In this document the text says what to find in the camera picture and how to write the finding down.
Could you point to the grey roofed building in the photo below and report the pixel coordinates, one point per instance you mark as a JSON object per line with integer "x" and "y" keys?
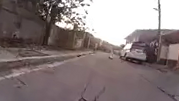
{"x": 143, "y": 35}

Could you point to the large leafy tree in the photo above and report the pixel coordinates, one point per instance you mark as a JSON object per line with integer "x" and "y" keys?
{"x": 55, "y": 1}

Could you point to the white car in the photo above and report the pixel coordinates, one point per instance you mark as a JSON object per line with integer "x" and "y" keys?
{"x": 134, "y": 54}

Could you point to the tall utility pole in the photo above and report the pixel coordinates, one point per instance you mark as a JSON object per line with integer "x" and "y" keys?
{"x": 159, "y": 26}

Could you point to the grey concrete road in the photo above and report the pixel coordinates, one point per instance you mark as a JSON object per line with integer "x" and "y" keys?
{"x": 106, "y": 82}

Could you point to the raised concrete sidewalk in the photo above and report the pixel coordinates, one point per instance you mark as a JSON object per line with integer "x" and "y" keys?
{"x": 6, "y": 56}

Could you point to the long grey boundary wall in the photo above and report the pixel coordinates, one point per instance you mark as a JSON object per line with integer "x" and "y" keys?
{"x": 23, "y": 27}

